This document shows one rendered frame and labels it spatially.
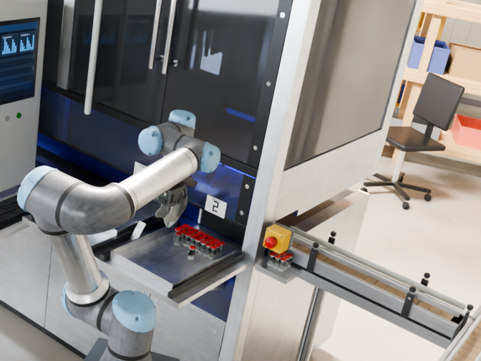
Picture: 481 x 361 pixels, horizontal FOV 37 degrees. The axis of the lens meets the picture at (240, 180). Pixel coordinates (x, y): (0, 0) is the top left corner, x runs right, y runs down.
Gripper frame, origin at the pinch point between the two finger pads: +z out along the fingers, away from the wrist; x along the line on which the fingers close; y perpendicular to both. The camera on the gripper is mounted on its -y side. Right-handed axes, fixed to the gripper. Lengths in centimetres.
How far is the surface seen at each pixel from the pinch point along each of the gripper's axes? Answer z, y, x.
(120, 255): 18.1, 1.7, -15.9
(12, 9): -42, -12, -90
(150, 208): 21, -38, -37
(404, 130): 59, -384, -58
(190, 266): 21.4, -15.7, -0.1
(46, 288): 80, -36, -85
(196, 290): 21.6, -6.0, 9.8
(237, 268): 21.6, -28.4, 10.6
